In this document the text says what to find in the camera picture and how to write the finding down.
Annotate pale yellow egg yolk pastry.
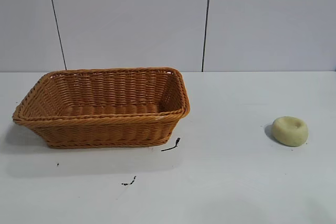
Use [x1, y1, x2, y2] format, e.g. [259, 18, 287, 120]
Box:
[271, 116, 309, 146]

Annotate brown woven wicker basket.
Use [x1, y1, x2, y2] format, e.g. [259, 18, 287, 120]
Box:
[12, 66, 191, 149]

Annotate small black debris bits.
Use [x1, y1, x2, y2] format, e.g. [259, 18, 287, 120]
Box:
[121, 175, 137, 186]

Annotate black string scrap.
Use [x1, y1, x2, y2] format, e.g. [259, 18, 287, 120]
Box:
[161, 137, 181, 152]

